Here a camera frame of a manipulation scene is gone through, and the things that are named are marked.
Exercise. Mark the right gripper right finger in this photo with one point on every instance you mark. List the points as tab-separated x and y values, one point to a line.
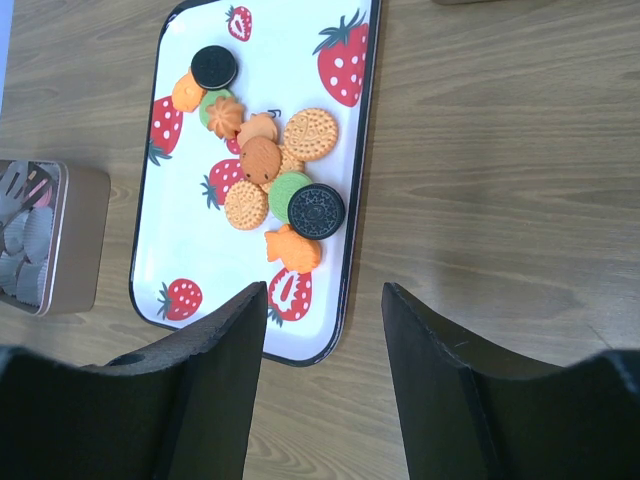
471	409

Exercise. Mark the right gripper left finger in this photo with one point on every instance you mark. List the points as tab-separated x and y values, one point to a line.
179	408

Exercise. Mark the orange round biscuit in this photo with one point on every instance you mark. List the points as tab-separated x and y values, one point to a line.
310	134
246	206

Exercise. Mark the orange fish cookie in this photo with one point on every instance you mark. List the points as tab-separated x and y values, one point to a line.
296	252

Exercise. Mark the black sandwich cookie right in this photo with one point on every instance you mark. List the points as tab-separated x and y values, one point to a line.
316	211

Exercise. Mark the black sandwich cookie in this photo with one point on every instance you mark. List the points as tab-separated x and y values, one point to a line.
316	211
214	67

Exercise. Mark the green round cookie right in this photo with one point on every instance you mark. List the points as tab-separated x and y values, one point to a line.
282	191

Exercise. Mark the green round cookie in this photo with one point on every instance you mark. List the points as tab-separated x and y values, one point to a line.
209	99
282	191

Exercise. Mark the brown round cookie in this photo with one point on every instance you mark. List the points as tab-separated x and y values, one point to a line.
260	160

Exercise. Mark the orange cookie under brown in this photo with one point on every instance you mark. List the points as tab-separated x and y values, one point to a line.
258	125

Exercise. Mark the orange flower cookie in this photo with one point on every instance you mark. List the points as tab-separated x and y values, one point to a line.
226	116

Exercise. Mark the white strawberry tray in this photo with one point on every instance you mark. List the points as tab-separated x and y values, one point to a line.
187	258

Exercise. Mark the green round cookie left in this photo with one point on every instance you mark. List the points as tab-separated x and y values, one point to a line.
209	99

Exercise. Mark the orange cookie top left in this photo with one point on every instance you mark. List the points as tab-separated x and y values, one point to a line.
187	94

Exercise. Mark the black sandwich cookie top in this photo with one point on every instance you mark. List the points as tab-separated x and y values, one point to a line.
214	67

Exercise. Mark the brown tin lid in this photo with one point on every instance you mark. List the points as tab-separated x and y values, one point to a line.
460	2

